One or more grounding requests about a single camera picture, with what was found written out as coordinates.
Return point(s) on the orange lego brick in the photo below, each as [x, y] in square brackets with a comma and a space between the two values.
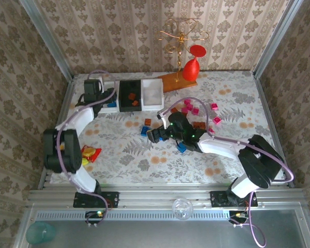
[132, 96]
[147, 121]
[135, 103]
[199, 125]
[174, 110]

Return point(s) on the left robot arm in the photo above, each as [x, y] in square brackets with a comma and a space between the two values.
[77, 118]

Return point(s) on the white plastic bin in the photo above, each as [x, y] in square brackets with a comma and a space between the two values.
[111, 109]
[151, 95]

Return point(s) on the black plastic bin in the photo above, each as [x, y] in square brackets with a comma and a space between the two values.
[124, 90]

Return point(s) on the floral tablecloth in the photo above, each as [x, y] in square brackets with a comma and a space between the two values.
[170, 168]

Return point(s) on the red wine glass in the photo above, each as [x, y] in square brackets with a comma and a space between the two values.
[191, 69]

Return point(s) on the red yellow snack bag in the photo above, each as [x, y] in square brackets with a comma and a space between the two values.
[91, 153]

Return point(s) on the clear glass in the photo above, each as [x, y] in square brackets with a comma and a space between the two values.
[182, 209]

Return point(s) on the vented metal tray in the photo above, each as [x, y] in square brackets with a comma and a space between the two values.
[144, 232]

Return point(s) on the small controller board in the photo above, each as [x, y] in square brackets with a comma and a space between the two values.
[237, 215]
[94, 215]

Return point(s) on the teal plastic cup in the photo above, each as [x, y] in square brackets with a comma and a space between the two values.
[40, 232]

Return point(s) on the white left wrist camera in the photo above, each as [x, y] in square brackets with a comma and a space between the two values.
[99, 79]

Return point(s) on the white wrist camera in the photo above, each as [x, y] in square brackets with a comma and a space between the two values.
[162, 115]
[99, 79]

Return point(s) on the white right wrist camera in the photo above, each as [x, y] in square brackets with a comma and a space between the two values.
[162, 115]

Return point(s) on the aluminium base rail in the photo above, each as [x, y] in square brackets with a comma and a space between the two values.
[157, 196]

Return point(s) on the aluminium frame post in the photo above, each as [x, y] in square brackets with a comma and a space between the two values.
[275, 38]
[47, 38]

